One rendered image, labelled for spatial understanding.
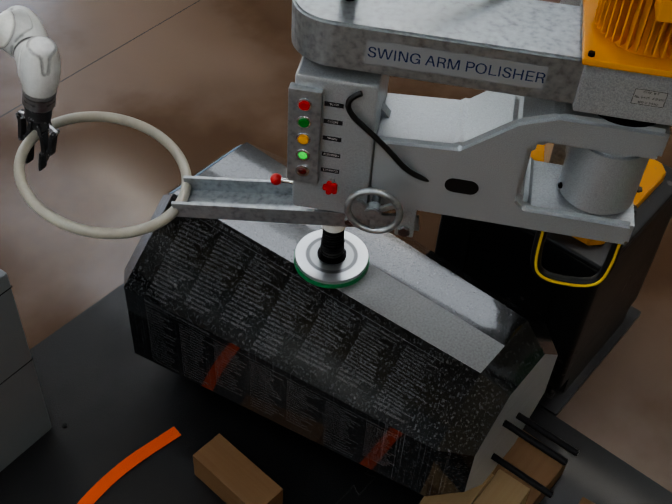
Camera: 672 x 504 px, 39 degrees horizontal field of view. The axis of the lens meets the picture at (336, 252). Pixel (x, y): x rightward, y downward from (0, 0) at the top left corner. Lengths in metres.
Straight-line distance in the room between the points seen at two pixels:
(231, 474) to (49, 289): 1.18
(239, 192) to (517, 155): 0.85
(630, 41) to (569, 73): 0.14
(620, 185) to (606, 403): 1.44
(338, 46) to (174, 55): 2.92
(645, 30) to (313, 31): 0.70
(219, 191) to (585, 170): 1.03
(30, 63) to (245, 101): 2.19
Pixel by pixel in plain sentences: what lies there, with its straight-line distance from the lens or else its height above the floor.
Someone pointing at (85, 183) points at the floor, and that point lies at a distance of 4.30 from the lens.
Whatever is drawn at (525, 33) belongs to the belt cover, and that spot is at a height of 1.69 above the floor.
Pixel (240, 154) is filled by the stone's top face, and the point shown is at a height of 0.82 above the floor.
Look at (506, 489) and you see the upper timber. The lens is 3.11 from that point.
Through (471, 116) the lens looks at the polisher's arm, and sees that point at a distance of 2.36.
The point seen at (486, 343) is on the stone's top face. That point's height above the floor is 0.82.
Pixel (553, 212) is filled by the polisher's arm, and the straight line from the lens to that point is 2.42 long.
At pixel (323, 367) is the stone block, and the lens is 2.70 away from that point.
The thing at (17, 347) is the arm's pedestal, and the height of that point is 0.50.
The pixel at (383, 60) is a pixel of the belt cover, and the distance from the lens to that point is 2.15.
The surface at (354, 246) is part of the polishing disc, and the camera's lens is 2.77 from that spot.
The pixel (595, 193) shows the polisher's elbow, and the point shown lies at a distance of 2.37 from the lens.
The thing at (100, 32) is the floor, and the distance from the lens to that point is 5.23.
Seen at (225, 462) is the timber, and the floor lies 0.14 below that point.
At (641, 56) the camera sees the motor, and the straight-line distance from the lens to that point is 2.13.
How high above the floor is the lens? 2.83
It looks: 46 degrees down
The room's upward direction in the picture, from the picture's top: 4 degrees clockwise
